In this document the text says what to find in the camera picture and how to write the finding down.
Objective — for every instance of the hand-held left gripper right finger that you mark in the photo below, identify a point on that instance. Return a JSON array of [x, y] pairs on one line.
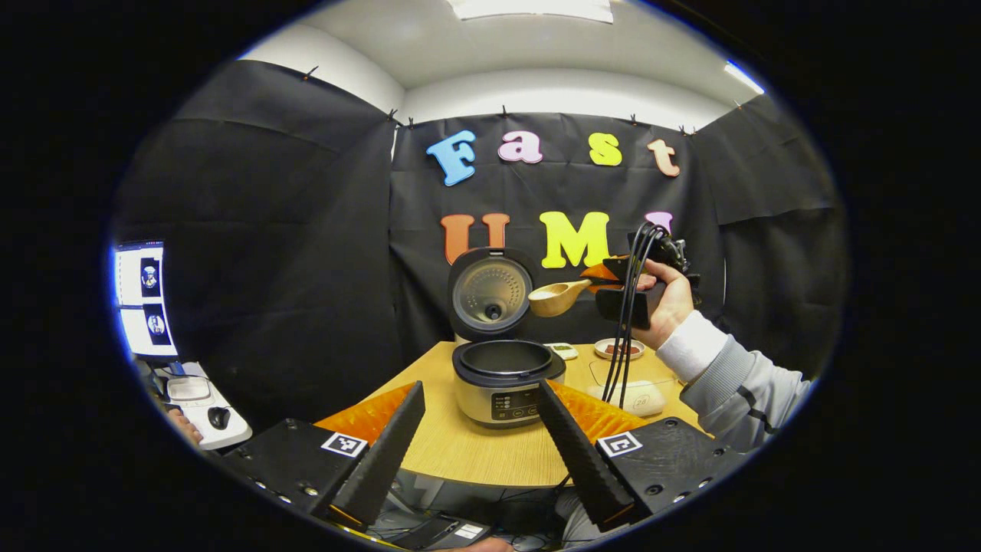
[[579, 456]]

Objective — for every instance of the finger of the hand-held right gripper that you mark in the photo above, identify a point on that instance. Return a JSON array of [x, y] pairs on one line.
[[598, 274]]

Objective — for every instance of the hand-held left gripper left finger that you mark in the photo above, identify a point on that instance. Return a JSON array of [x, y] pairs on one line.
[[383, 464]]

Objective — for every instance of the wooden spoon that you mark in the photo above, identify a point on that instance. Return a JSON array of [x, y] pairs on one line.
[[556, 299]]

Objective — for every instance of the clear box of white rice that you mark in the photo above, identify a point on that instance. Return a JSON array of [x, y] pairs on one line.
[[647, 399]]

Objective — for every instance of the dark grey rice cooker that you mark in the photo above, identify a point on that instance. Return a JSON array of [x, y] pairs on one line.
[[498, 399]]

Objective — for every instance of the white round plate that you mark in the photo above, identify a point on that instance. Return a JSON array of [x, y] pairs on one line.
[[636, 353]]

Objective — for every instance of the white divided bean dish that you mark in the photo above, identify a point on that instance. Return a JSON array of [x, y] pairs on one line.
[[562, 351]]

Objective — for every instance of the person's grey trousers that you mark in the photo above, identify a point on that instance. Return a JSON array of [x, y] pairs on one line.
[[575, 525]]

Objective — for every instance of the black box with white label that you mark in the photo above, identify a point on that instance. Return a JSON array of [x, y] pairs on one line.
[[441, 533]]

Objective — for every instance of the white side desk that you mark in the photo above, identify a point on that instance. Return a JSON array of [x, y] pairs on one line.
[[230, 437]]

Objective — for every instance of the black computer mouse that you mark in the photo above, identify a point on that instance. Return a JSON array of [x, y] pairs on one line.
[[219, 418]]

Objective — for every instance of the row of black cloth clips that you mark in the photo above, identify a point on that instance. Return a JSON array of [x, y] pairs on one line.
[[503, 112]]

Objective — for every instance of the white flat device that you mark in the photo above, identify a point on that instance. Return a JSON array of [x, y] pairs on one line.
[[188, 388]]

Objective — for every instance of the narrow ceiling light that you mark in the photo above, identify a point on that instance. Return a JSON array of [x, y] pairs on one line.
[[743, 77]]

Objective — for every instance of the black backdrop cloth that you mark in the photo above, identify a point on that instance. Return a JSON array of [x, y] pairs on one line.
[[268, 230]]

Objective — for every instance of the large ceiling light panel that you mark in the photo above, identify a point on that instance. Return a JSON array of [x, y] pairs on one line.
[[529, 8]]

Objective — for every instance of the computer monitor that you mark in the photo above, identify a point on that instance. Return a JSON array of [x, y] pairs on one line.
[[142, 299]]

